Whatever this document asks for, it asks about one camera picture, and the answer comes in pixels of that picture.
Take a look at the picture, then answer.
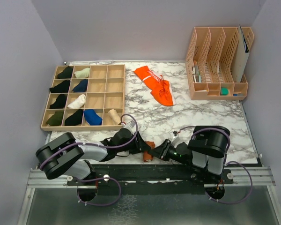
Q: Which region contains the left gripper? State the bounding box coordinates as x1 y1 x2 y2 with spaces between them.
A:
117 132 151 155

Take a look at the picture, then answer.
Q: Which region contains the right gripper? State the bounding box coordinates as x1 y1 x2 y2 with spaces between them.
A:
148 139 190 166

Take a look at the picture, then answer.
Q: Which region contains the rust brown underwear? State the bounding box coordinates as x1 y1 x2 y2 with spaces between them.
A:
143 141 155 163

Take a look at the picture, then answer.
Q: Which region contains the bright orange underwear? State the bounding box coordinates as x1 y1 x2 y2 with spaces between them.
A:
134 66 176 106

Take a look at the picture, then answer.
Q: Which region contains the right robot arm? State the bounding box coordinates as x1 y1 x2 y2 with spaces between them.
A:
148 126 230 183

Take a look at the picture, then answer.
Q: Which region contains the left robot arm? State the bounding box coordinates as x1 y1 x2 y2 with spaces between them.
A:
36 120 151 185

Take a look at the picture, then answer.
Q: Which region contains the beige rolled underwear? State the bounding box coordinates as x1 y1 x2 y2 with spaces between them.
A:
108 109 121 125

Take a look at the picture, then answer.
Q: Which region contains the blue rolled underwear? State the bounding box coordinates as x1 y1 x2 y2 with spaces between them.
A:
84 109 103 126

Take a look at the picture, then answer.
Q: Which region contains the black rolled underwear bottom row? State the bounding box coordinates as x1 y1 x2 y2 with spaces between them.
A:
64 109 84 126

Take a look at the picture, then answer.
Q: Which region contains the white rolled underwear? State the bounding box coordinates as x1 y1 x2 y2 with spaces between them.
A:
67 94 86 109

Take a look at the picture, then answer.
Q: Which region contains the navy rolled underwear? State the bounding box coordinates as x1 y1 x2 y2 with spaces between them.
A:
72 79 88 93

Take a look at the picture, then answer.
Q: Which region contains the dark green rolled underwear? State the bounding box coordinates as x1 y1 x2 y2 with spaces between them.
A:
46 111 64 127

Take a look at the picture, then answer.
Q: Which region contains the light green rolled underwear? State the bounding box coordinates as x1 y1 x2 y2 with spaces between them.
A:
74 67 90 79

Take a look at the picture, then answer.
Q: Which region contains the black rolled underwear third row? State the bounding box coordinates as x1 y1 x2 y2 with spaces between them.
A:
49 94 67 109

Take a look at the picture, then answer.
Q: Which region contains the black rolled underwear second row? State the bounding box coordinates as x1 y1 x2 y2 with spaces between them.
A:
49 80 70 93

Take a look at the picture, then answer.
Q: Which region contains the black rolled underwear top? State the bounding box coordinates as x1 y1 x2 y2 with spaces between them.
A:
57 66 73 79

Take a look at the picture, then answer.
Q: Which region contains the wooden compartment organizer tray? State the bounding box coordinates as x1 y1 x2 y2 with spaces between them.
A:
41 65 126 131

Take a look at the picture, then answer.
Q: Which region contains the green object in rack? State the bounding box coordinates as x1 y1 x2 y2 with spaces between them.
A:
220 88 229 96

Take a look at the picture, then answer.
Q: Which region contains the pink plastic file rack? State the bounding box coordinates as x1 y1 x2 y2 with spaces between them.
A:
185 27 254 100

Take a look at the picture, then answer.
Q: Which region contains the white board in rack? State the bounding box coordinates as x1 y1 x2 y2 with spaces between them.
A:
231 25 250 83

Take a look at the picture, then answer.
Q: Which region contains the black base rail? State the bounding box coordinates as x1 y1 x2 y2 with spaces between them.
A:
74 165 229 195

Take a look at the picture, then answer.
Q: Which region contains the aluminium extrusion rail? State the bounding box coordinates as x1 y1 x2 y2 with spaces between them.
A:
27 167 275 188

